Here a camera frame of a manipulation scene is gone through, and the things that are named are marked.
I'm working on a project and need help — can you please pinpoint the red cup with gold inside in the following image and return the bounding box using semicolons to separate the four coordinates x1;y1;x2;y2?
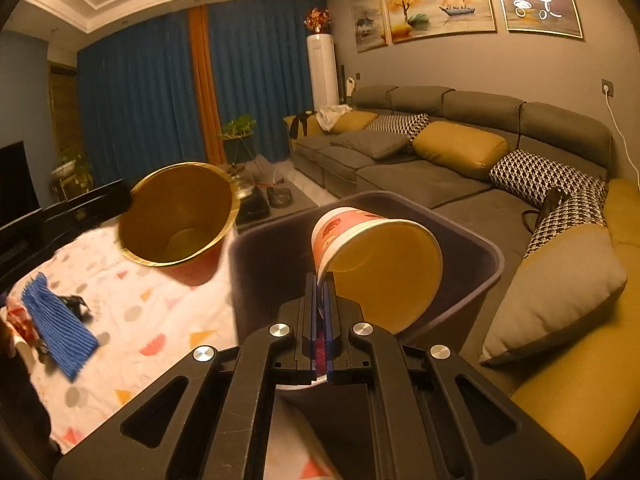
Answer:
118;161;242;288

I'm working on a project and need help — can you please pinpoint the houndstooth pillow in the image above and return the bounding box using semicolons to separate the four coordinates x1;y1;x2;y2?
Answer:
522;187;608;261

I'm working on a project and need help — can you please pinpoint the orange flower bouquet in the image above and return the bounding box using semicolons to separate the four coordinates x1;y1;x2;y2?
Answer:
304;7;332;35

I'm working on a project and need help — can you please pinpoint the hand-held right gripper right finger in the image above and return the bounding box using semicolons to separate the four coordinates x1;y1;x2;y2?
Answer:
324;277;586;480

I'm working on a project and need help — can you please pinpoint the small framed painting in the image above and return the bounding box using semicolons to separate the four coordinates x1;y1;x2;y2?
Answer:
350;0;390;53

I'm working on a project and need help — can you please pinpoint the brown wooden door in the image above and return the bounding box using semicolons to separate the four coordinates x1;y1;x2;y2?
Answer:
47;60;83;161

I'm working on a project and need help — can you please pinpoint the large grey pillow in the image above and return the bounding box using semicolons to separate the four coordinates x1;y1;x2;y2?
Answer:
479;223;628;367

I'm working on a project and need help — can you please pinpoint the orange curtain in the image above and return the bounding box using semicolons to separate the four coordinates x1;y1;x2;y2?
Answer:
187;5;226;166

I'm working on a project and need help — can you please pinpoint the black plastic bag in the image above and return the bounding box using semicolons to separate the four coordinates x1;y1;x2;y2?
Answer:
57;294;93;318

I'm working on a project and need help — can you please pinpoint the white standing air conditioner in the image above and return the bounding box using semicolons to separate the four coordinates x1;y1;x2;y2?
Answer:
306;34;340;111

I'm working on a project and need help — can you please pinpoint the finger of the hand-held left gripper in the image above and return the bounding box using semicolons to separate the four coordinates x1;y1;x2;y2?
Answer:
0;212;122;291
0;179;132;247

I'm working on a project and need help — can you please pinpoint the blue curtain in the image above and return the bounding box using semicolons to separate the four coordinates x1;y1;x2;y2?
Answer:
76;10;208;181
207;0;321;163

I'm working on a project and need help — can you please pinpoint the framed grey painting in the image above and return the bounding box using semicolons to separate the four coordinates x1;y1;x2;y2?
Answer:
489;0;586;41

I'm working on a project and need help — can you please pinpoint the yellow pillow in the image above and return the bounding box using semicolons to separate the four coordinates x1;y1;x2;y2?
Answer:
330;110;379;135
412;121;511;181

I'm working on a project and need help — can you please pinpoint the framed sailboat painting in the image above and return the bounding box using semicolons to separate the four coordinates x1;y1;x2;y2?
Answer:
382;0;497;45

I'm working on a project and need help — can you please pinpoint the white cable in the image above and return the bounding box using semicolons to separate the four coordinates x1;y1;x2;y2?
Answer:
607;92;640;186

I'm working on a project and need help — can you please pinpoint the flat grey pillow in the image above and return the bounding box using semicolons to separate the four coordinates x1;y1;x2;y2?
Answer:
340;131;411;160

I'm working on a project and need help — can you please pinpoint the red and clear plastic wrapper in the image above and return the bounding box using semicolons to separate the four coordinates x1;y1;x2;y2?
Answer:
5;305;51;361

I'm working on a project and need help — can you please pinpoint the black television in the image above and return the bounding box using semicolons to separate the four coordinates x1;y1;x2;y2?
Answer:
0;141;41;221

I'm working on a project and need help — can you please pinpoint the potted plant in dark pot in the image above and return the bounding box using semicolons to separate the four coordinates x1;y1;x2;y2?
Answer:
218;115;258;163

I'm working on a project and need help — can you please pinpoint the dark tea set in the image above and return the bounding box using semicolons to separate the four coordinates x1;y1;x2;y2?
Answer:
227;160;296;211

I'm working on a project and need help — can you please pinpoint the white cloth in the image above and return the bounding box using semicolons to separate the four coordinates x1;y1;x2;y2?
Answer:
316;104;353;131

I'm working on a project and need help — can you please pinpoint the blue foam net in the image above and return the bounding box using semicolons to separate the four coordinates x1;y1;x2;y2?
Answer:
21;272;99;382

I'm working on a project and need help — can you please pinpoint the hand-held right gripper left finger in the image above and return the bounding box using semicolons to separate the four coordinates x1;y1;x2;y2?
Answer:
52;272;323;480

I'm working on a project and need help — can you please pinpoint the white cup with beige inside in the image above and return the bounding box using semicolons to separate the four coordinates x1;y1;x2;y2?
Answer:
311;206;444;336

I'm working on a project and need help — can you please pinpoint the yellow leather seat cushion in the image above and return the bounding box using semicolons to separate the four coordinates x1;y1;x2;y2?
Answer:
510;178;640;480

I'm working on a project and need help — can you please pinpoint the grey sofa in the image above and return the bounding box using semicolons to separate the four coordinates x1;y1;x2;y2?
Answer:
282;85;640;401

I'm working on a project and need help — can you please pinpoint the grey plastic bin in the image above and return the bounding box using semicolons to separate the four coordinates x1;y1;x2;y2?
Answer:
227;190;506;396

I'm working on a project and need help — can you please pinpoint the trailing plant on stand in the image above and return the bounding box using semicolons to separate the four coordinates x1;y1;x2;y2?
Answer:
50;147;93;198

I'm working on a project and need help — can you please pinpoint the black and white patterned pillow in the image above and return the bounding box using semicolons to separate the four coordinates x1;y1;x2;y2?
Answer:
489;149;606;209
367;113;431;153

